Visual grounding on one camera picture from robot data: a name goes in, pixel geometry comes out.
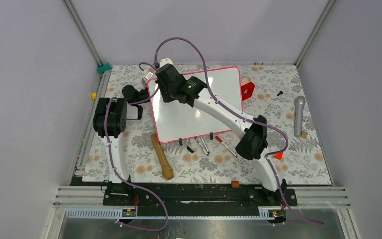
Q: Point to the small yellow cube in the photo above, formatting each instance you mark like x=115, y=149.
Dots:
x=94, y=95

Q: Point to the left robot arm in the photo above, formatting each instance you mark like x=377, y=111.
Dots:
x=109, y=122

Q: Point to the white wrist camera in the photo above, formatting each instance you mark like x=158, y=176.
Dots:
x=165, y=61
x=147, y=75

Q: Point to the pink framed whiteboard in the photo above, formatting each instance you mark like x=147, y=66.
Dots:
x=174, y=121

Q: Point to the floral patterned table mat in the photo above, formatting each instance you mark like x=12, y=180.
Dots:
x=303, y=162

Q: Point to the teal clamp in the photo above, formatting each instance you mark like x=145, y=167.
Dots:
x=104, y=68

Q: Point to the red triangular block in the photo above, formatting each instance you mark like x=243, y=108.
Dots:
x=278, y=156

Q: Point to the gold toy microphone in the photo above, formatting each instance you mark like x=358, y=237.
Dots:
x=167, y=170

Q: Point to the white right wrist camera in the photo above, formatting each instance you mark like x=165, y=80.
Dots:
x=165, y=61

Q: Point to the red whiteboard marker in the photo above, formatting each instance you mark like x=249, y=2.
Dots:
x=226, y=146

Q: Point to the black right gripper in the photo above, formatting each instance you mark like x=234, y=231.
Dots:
x=165, y=97

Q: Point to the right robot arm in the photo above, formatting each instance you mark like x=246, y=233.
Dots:
x=252, y=131

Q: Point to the blue whiteboard marker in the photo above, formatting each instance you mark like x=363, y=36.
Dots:
x=205, y=146

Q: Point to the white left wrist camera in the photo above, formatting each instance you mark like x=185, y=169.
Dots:
x=147, y=75

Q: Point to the green whiteboard marker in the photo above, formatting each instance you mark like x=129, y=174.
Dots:
x=202, y=146

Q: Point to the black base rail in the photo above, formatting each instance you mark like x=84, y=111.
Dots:
x=175, y=200

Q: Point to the silver toy microphone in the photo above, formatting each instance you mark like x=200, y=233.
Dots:
x=299, y=104

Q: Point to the small brown cube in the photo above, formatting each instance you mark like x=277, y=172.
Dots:
x=235, y=184

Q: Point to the large red block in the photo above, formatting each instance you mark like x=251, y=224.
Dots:
x=247, y=90

